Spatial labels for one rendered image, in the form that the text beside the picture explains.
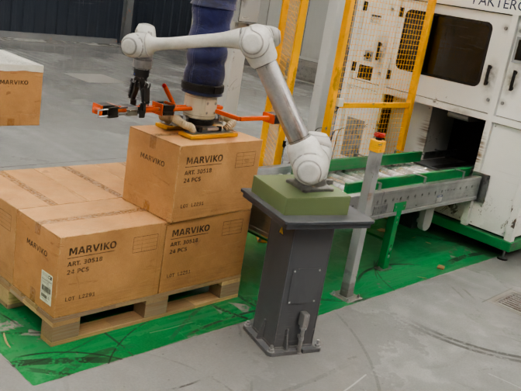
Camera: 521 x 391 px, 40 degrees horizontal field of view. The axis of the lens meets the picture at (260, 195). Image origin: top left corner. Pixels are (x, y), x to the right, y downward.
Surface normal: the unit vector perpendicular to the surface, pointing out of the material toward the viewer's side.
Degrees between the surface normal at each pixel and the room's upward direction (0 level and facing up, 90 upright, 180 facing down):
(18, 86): 90
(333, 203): 90
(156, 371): 0
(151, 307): 90
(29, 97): 90
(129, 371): 0
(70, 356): 0
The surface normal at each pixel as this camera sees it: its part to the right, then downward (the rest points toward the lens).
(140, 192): -0.66, 0.11
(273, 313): -0.88, -0.01
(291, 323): 0.40, 0.32
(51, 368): 0.16, -0.95
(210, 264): 0.70, 0.31
